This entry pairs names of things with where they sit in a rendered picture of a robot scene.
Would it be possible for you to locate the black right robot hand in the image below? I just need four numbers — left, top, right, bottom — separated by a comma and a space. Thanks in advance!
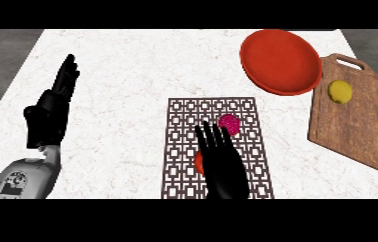
193, 120, 251, 200

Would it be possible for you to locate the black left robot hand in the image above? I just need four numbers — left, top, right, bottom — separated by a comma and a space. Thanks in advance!
22, 53, 81, 150

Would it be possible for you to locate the red tomato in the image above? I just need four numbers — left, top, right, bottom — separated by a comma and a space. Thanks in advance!
193, 151, 206, 176

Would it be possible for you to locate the brown patterned placemat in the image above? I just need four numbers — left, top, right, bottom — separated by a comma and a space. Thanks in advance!
159, 97, 276, 200

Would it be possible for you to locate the red bowl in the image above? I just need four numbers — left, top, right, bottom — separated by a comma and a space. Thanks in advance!
239, 29, 323, 97

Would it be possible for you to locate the magenta round fruit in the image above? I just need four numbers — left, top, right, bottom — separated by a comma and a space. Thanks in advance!
217, 113, 242, 136

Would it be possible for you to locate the brown wooden cutting board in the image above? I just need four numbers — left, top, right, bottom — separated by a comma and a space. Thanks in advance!
307, 53, 378, 170

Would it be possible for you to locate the yellow lemon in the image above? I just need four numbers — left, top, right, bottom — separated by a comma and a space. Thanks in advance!
327, 80, 354, 105

